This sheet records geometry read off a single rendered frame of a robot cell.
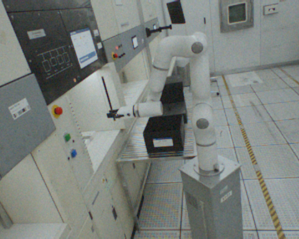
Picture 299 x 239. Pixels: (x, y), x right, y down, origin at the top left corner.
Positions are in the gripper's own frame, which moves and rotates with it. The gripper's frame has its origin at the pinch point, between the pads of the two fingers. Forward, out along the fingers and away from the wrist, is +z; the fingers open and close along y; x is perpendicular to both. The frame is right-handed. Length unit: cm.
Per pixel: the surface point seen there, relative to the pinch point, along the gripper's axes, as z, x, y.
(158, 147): -20.2, -37.8, 18.6
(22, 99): 14, 30, -47
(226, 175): -64, -43, -11
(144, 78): 21, -29, 187
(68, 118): 15.4, 8.2, -19.9
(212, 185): -56, -43, -19
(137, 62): 25, -7, 187
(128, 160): 2.9, -43.4, 12.1
